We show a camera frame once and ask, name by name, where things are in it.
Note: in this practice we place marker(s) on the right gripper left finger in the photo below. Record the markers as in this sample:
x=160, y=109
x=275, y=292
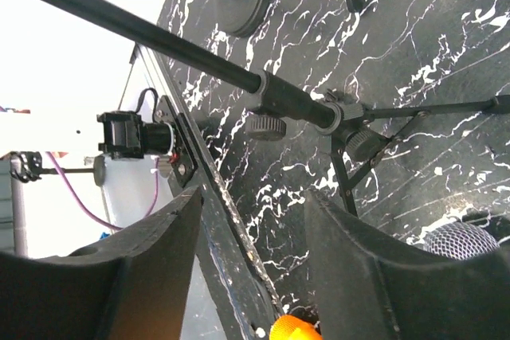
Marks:
x=130, y=285

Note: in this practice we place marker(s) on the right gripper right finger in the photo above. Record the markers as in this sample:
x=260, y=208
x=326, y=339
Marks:
x=369, y=285

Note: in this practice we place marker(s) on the orange microphone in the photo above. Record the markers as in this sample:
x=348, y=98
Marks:
x=289, y=327

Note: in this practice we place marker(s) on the black silver-mesh microphone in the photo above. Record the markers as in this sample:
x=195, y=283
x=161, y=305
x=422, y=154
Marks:
x=473, y=235

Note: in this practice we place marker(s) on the tripod stand for green mic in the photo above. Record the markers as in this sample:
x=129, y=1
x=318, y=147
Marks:
x=359, y=137

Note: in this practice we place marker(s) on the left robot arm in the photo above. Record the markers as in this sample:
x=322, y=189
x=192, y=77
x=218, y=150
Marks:
x=126, y=135

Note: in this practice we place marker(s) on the aluminium rail frame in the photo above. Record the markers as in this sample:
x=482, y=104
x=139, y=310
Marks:
x=144, y=72

